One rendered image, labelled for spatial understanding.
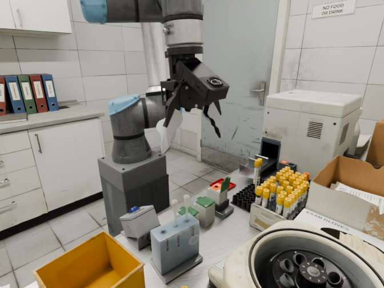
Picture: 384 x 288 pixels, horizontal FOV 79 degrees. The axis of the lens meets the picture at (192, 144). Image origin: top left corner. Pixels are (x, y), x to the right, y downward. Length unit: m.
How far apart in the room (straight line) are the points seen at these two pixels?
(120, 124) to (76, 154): 1.39
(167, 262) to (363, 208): 0.44
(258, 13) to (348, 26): 0.75
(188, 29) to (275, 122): 0.62
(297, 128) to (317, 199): 0.35
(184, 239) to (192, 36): 0.40
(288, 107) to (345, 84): 1.32
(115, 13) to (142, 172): 0.52
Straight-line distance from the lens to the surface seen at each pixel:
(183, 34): 0.45
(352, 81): 2.22
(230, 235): 0.66
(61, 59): 2.73
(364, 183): 0.89
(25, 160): 2.12
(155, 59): 0.87
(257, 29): 2.47
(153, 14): 0.56
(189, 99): 0.46
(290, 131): 0.96
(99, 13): 0.55
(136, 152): 0.86
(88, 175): 2.32
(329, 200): 0.66
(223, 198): 0.71
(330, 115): 0.91
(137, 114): 0.84
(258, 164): 0.82
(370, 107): 2.22
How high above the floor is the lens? 1.31
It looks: 20 degrees down
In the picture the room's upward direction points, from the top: straight up
